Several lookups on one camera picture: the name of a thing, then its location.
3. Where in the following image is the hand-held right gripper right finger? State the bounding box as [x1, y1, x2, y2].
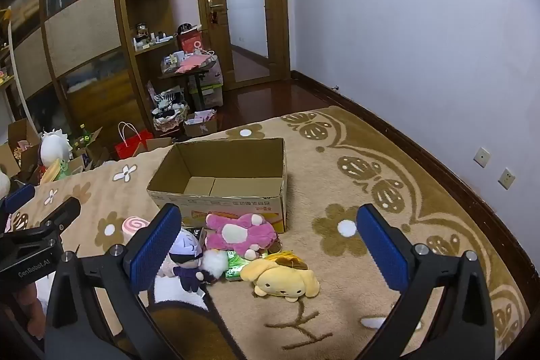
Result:
[354, 204, 495, 360]

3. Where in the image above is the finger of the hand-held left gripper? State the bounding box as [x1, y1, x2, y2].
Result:
[40, 196, 82, 235]
[0, 183, 37, 218]

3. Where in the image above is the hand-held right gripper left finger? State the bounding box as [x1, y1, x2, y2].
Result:
[44, 203, 184, 360]

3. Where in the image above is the pink swirl roll plush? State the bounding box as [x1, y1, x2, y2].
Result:
[121, 216, 152, 245]

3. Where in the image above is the white-haired doll plush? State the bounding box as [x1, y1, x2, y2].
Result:
[158, 228, 216, 294]

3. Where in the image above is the green tissue pack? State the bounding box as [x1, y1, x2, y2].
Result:
[223, 250, 259, 281]

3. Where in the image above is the pink bear plush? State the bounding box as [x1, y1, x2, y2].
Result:
[205, 212, 279, 256]

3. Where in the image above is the yellow dog plush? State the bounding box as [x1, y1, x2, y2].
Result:
[240, 259, 321, 304]

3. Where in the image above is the person's left hand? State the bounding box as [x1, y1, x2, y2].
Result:
[15, 282, 48, 340]

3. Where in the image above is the small black box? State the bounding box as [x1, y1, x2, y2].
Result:
[186, 227, 208, 248]

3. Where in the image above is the green frog plush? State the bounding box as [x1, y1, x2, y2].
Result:
[54, 158, 73, 180]

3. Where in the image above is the large brown cardboard box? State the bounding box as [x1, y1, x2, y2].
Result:
[0, 119, 43, 184]

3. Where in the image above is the large white-haired plush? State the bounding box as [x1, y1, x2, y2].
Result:
[40, 129, 74, 167]

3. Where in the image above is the white fluffy plush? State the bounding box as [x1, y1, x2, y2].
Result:
[198, 249, 231, 280]

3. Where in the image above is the cardboard box with green bottles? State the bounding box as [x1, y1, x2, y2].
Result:
[70, 125, 112, 172]

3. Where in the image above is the red gift bag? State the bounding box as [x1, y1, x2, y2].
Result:
[115, 121, 155, 160]

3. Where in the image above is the white curved tube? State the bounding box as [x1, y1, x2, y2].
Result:
[2, 6, 35, 127]

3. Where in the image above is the small cardboard box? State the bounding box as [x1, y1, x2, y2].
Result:
[183, 110, 218, 137]

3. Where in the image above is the wicker basket with striped cloth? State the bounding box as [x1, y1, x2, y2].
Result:
[152, 88, 189, 132]

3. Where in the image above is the white storage box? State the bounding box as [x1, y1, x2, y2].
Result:
[198, 56, 224, 108]

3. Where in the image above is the wooden wardrobe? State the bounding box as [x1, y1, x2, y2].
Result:
[0, 0, 144, 141]

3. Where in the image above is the small cluttered side table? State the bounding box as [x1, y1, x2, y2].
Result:
[159, 48, 222, 112]

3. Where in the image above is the wooden door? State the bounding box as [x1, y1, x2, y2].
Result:
[193, 0, 292, 91]

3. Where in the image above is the red box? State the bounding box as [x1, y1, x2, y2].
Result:
[177, 27, 206, 54]

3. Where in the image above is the wooden corner shelf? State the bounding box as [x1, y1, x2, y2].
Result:
[114, 0, 180, 120]

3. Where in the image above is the brass door handle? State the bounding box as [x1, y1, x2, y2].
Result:
[205, 0, 223, 27]

